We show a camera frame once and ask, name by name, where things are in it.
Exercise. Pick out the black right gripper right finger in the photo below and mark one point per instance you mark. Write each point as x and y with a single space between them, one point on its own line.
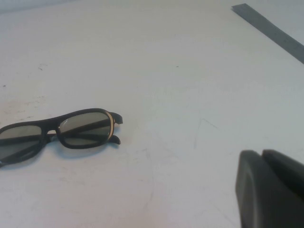
287 168

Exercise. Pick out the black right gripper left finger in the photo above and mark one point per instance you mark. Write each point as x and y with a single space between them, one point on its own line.
261 194

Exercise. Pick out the black framed sunglasses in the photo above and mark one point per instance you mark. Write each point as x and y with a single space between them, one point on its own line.
83 133

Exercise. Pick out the grey flat strip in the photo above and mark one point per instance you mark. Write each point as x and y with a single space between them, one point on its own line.
273 28

